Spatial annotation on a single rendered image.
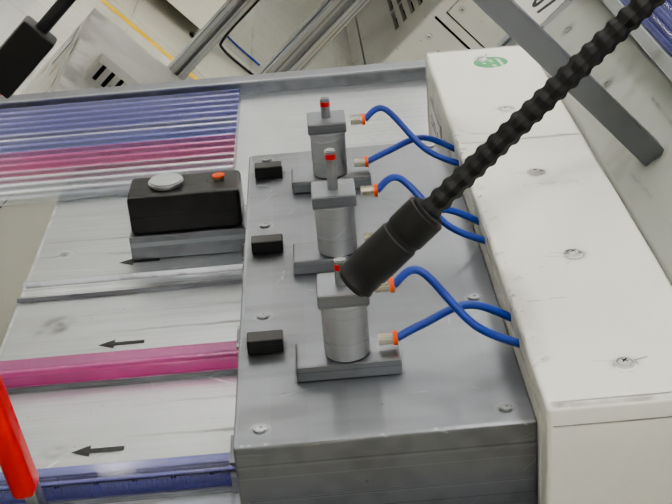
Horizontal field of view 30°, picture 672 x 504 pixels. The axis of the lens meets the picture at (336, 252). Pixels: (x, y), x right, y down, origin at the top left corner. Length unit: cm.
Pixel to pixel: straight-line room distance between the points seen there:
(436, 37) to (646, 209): 124
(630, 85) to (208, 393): 36
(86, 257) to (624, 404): 46
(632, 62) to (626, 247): 26
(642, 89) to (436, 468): 38
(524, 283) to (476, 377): 6
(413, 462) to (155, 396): 20
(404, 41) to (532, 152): 119
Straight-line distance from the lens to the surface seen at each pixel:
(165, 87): 116
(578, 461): 55
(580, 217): 69
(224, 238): 85
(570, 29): 102
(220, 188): 85
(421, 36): 196
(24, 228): 211
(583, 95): 76
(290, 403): 58
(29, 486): 57
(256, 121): 109
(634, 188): 78
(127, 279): 84
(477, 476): 57
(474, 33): 197
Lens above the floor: 140
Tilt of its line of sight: 17 degrees down
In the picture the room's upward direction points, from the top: 46 degrees clockwise
